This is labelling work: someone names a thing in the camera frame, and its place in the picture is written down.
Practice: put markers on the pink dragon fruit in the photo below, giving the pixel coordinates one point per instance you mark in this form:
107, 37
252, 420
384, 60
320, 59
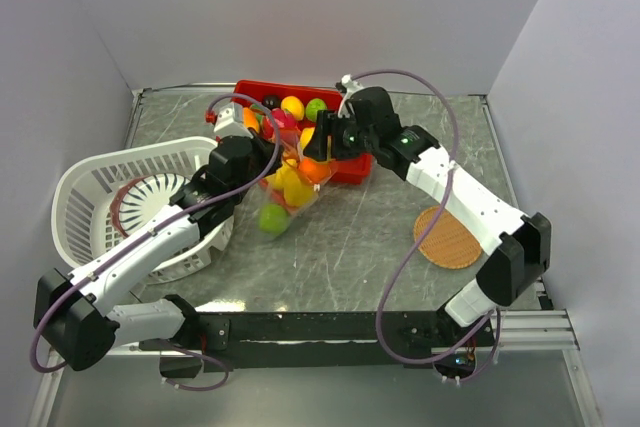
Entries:
282, 119

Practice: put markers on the green lime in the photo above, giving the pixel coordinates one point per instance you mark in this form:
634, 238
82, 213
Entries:
273, 219

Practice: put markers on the yellow fruit front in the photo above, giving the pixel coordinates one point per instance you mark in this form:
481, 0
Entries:
276, 181

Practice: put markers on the yellow lemon back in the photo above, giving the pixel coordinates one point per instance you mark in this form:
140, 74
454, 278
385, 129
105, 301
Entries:
294, 106

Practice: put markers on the yellow orange mango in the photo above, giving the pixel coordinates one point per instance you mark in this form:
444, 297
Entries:
250, 120

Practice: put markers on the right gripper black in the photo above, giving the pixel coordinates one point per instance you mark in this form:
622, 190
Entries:
329, 124

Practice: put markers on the orange tangerine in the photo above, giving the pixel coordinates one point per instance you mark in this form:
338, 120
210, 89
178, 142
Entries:
315, 172

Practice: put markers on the clear zip bag orange zipper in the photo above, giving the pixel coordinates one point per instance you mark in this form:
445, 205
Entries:
289, 159

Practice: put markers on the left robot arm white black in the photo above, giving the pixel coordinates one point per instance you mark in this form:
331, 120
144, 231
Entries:
167, 248

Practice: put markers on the red plastic tray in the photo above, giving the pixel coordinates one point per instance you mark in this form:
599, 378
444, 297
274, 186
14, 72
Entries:
353, 171

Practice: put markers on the white blue striped plate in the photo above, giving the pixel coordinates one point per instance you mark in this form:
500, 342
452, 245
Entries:
147, 197

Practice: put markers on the yellow pear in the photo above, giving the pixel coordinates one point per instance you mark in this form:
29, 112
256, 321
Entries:
297, 192

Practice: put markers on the green watermelon wedge back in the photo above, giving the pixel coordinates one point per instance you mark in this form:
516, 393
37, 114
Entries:
256, 110

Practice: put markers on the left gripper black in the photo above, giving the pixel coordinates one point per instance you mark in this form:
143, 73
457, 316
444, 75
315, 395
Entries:
262, 146

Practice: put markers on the dark red plate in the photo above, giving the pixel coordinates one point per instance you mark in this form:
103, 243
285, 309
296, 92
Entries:
114, 208

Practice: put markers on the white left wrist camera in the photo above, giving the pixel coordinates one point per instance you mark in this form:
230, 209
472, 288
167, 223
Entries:
227, 121

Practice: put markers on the green yellow guava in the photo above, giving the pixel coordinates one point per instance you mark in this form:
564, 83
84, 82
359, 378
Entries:
313, 107

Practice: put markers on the round woven bamboo coaster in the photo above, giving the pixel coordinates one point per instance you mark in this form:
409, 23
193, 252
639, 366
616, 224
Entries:
450, 244

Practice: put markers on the dark purple mangosteen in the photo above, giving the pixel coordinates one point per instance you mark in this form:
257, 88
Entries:
271, 101

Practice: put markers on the white plastic basket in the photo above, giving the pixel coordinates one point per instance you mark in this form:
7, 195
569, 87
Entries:
80, 219

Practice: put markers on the yellow orange fruit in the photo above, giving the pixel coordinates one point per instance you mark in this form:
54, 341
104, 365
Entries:
305, 137

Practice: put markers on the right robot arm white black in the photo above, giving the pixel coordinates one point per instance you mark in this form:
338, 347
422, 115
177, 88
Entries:
517, 246

